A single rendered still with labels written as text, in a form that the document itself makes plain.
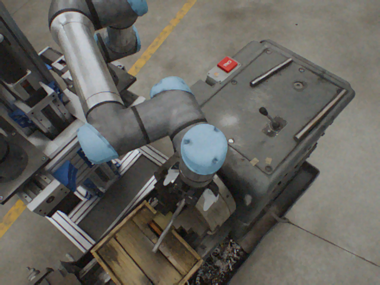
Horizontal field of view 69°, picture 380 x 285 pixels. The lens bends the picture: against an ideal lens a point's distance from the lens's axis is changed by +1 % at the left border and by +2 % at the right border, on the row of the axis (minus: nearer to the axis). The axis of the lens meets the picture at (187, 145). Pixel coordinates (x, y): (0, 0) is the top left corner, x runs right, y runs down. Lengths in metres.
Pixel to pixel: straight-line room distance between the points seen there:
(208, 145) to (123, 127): 0.15
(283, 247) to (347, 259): 0.41
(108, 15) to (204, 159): 0.47
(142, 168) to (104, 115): 1.62
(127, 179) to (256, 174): 1.34
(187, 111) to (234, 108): 0.57
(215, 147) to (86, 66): 0.30
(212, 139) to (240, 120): 0.57
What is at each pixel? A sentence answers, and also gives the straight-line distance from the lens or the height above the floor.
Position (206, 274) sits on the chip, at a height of 0.59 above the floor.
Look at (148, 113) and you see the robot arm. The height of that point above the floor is 1.70.
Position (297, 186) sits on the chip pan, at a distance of 1.73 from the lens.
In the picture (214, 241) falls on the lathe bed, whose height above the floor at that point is 0.87.
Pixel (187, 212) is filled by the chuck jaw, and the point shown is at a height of 1.10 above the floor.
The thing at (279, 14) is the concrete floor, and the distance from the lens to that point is 3.61.
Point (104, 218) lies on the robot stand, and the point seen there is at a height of 0.21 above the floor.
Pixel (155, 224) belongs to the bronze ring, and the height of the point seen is 1.12.
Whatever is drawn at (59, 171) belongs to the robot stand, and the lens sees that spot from 1.31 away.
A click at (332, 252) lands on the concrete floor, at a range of 2.28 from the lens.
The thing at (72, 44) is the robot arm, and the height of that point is 1.70.
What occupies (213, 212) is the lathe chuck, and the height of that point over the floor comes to 1.18.
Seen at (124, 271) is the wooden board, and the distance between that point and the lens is 1.24.
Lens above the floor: 2.08
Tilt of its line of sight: 61 degrees down
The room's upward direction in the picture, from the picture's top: 6 degrees counter-clockwise
